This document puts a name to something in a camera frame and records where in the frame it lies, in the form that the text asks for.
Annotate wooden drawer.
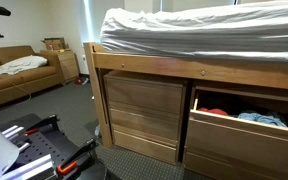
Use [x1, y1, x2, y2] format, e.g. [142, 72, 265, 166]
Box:
[182, 84, 288, 180]
[185, 98, 288, 178]

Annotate wooden dresser all drawers shut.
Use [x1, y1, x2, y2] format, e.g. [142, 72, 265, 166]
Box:
[103, 70, 188, 166]

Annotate red cloth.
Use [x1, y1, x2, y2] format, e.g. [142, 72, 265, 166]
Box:
[197, 107, 230, 117]

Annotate small wooden dresser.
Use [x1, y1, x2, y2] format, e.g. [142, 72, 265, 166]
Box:
[39, 49, 80, 84]

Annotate mattress with white sheet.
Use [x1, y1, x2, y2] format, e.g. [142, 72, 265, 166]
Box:
[99, 0, 288, 63]

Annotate cardboard box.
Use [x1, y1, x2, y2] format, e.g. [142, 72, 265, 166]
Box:
[41, 37, 67, 52]

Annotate black perforated table plate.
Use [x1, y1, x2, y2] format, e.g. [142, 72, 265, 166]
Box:
[0, 113, 108, 180]

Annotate blue cloth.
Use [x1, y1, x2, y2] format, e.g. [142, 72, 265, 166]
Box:
[237, 111, 288, 128]

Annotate brown sofa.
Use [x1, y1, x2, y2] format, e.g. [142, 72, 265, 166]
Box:
[0, 45, 64, 110]

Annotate white blanket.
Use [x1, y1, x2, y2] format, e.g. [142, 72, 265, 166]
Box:
[0, 55, 48, 76]

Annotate thin silver aluminium bar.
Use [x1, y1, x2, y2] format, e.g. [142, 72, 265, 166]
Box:
[1, 124, 20, 135]
[4, 127, 26, 140]

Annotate large aluminium extrusion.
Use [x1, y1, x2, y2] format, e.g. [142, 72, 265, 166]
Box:
[0, 153, 57, 180]

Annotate wooden bed frame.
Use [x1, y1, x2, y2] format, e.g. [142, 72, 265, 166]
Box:
[83, 41, 288, 148]

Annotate black clamp orange handle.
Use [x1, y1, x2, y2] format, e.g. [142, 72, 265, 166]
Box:
[23, 114, 60, 136]
[56, 138, 98, 176]

